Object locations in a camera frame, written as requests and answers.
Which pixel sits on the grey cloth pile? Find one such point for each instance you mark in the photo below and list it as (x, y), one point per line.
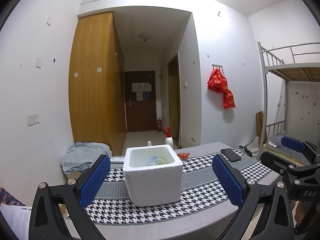
(80, 156)

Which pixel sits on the dark brown door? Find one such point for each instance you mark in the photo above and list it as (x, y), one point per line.
(140, 115)

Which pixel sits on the white remote control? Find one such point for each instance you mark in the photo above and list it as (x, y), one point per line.
(117, 159)

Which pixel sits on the small white door notice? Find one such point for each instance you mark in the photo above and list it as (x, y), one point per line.
(148, 87)

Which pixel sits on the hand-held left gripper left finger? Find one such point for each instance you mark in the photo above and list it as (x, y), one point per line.
(96, 177)

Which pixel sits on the red snack packet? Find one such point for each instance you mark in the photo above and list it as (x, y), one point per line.
(183, 155)

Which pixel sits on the grey metal bunk bed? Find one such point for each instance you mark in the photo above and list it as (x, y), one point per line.
(263, 92)

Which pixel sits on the grey houndstooth tablecloth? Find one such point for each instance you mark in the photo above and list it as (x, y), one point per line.
(200, 180)

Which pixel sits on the large white door notice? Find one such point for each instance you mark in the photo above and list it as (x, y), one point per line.
(138, 87)

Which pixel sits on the white hanging cloth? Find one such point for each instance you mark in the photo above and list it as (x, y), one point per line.
(282, 105)

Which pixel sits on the wooden boards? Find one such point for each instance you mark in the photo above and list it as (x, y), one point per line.
(259, 125)

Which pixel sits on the red fire extinguisher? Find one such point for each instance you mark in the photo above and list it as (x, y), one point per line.
(159, 125)

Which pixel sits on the round ceiling lamp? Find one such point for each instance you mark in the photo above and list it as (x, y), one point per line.
(145, 36)

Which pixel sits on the black smartphone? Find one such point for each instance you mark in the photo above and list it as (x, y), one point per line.
(231, 155)

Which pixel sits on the white pump bottle red cap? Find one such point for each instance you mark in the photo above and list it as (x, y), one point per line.
(168, 138)

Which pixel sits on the small white wall plate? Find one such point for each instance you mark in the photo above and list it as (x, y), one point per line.
(49, 21)

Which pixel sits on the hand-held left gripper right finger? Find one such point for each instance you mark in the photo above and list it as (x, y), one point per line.
(228, 180)

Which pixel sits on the blue face mask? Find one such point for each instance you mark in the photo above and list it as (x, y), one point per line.
(153, 160)

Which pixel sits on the wooden wardrobe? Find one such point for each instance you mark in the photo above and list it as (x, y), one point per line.
(95, 80)

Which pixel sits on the white foam box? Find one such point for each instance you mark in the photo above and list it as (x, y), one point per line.
(155, 182)

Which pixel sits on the grey cloth on bed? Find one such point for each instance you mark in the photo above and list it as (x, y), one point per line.
(275, 140)

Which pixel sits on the purple patterned cloth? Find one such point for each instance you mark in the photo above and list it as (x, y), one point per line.
(10, 197)

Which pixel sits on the white paper sheet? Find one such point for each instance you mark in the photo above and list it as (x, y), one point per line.
(15, 220)

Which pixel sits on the white blank wall plate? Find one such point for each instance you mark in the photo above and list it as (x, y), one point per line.
(38, 63)

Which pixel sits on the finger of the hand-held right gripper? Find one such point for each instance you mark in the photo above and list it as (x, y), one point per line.
(275, 161)
(292, 143)

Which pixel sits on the wooden side door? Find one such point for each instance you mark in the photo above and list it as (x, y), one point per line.
(173, 100)

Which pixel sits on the red plastic bag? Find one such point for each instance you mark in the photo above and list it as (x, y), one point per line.
(228, 100)
(217, 81)

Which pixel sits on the metal wall hook rack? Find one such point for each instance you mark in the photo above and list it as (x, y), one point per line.
(217, 66)

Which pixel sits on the white plastic bag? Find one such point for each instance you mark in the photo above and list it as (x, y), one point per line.
(253, 146)

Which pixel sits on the white and blue door notice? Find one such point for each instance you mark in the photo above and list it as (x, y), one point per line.
(142, 96)

